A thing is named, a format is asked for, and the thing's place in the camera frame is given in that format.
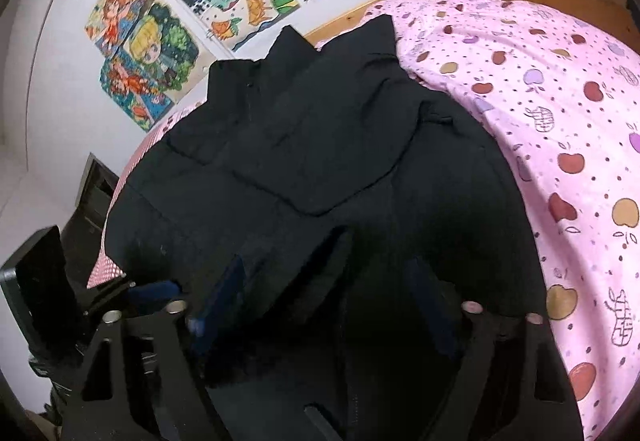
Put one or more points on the dark cabinet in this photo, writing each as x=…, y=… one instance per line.
x=95, y=201

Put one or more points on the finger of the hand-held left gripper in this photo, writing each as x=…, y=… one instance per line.
x=152, y=296

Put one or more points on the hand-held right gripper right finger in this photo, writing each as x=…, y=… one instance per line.
x=425, y=301

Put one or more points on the pink apple-print bed sheet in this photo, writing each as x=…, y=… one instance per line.
x=550, y=96

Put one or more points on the black coat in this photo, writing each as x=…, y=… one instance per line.
x=300, y=146

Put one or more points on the cartoon children wall poster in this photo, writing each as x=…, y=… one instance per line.
x=150, y=51

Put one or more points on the pink checked cloth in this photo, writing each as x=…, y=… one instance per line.
x=102, y=271

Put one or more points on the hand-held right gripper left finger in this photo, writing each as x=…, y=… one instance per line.
x=222, y=293

